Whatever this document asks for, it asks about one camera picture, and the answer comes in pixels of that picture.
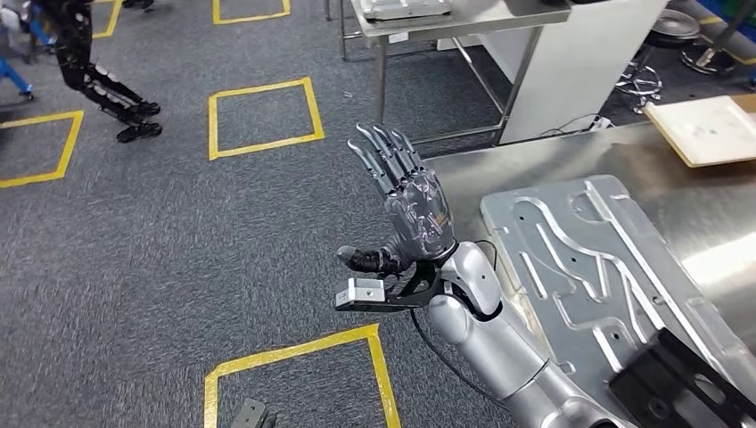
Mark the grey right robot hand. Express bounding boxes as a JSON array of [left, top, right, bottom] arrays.
[[336, 122, 459, 276]]

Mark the black plastic plate holder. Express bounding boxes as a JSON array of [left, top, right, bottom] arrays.
[[608, 327, 756, 428]]

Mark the stainless steel workbench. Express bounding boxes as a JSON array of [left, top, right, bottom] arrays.
[[423, 120, 756, 361]]

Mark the yellow floor tape square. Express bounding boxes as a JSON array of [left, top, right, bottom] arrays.
[[203, 323, 403, 428], [0, 110, 86, 190], [207, 77, 326, 162]]

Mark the large stamped aluminium plate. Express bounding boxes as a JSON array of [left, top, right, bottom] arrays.
[[479, 174, 756, 428]]

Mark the stainless steel table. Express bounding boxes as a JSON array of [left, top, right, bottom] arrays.
[[337, 0, 573, 147]]

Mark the white cabinet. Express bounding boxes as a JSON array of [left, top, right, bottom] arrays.
[[453, 0, 670, 146]]

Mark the white foam tray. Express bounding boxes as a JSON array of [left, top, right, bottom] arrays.
[[642, 95, 756, 169]]

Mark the black stool chrome base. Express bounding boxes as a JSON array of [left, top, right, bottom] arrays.
[[613, 8, 703, 114]]

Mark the chrome chair base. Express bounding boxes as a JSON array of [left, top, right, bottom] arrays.
[[680, 23, 739, 76]]

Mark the black camera bracket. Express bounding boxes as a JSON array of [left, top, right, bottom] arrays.
[[335, 259, 451, 313]]

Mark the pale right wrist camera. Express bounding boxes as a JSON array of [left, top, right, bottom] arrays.
[[335, 277, 388, 307]]

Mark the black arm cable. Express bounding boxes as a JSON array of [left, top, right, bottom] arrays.
[[408, 239, 510, 410]]

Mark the white floor cable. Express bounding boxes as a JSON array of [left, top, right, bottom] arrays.
[[538, 111, 614, 138]]

